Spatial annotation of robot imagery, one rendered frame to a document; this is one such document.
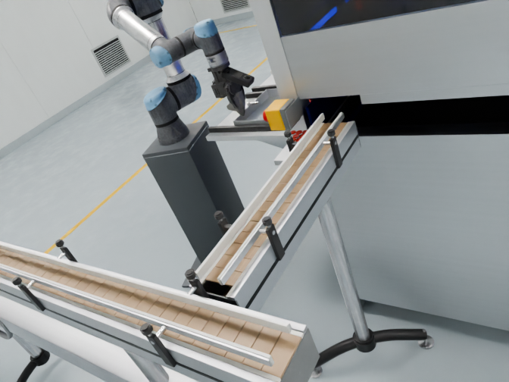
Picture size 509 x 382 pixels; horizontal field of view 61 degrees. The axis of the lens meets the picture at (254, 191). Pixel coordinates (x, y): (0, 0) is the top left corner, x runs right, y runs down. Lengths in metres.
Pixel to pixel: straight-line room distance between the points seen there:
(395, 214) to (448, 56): 0.55
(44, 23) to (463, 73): 6.30
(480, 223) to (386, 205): 0.28
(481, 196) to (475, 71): 0.38
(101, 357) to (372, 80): 1.17
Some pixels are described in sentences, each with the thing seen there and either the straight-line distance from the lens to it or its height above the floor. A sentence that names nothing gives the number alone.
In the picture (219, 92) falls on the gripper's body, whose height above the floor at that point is 1.02.
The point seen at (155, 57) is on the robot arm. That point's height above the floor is 1.22.
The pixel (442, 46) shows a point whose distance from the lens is 1.16.
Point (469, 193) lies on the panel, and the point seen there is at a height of 0.68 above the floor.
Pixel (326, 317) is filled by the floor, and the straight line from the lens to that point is 1.99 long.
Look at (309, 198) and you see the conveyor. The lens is 1.07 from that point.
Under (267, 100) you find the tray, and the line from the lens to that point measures 1.80.
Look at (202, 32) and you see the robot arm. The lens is 1.56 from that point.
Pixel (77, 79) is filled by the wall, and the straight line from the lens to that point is 7.09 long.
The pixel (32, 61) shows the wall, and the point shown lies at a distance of 6.79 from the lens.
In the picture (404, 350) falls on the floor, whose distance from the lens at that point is 1.84.
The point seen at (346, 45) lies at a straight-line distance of 1.22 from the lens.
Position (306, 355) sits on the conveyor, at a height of 0.89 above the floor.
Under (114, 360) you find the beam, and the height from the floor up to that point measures 0.55.
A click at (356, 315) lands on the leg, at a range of 1.60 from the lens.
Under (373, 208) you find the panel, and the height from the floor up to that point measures 0.60.
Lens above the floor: 1.52
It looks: 31 degrees down
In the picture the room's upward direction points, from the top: 22 degrees counter-clockwise
